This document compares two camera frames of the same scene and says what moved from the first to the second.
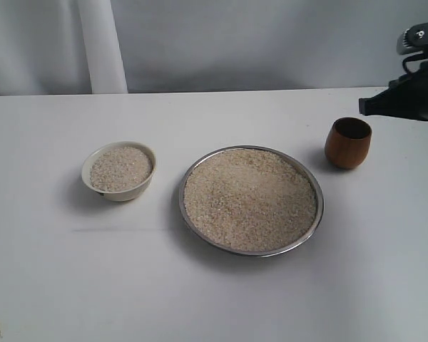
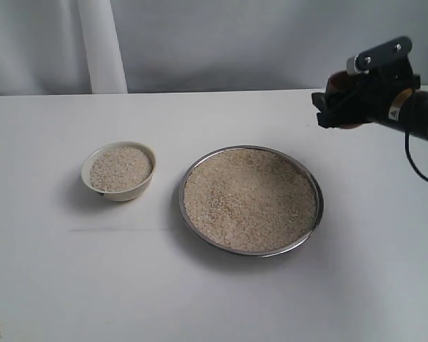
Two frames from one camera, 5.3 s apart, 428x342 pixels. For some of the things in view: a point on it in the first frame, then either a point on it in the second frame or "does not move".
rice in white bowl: (119, 168) does not move
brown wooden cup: (347, 142) -> (339, 80)
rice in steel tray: (250, 199) does not move
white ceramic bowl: (120, 171) does not move
